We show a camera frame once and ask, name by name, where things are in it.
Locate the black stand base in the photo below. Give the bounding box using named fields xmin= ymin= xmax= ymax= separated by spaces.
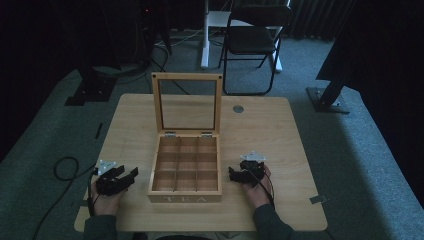
xmin=64 ymin=64 xmax=118 ymax=107

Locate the person's left hand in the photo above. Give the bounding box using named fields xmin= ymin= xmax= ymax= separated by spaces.
xmin=90 ymin=181 xmax=126 ymax=217

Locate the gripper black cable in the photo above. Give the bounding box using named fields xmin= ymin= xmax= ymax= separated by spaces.
xmin=248 ymin=169 xmax=276 ymax=210
xmin=86 ymin=165 xmax=102 ymax=218

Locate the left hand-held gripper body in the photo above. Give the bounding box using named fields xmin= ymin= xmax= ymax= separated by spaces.
xmin=95 ymin=159 xmax=132 ymax=197

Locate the black stand with metal base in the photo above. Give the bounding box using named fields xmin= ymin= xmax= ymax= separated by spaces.
xmin=306 ymin=0 xmax=371 ymax=115

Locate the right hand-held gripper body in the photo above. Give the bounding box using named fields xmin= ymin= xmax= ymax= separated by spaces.
xmin=239 ymin=151 xmax=268 ymax=184

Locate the person's right hand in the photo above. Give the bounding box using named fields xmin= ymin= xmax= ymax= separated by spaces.
xmin=241 ymin=165 xmax=273 ymax=211

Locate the black looped floor cable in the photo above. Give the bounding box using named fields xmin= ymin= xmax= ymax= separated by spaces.
xmin=31 ymin=156 xmax=98 ymax=240

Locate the black folding chair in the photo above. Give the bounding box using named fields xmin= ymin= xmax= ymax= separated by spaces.
xmin=217 ymin=4 xmax=294 ymax=97

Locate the wooden tea box with lid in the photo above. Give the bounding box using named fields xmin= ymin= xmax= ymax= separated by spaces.
xmin=147 ymin=72 xmax=224 ymax=204

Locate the grey tape piece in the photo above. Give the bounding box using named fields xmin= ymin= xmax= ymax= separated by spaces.
xmin=309 ymin=194 xmax=329 ymax=205

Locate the bundle of floor cables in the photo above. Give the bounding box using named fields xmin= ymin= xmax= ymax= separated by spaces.
xmin=114 ymin=28 xmax=214 ymax=96

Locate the dark curtain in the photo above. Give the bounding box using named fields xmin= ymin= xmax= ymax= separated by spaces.
xmin=288 ymin=0 xmax=354 ymax=42

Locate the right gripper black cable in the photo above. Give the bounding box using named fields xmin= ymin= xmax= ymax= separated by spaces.
xmin=248 ymin=169 xmax=276 ymax=210

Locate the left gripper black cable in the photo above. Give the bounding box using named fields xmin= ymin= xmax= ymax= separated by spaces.
xmin=86 ymin=165 xmax=102 ymax=218

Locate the white desk frame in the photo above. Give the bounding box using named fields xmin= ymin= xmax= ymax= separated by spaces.
xmin=200 ymin=0 xmax=292 ymax=73

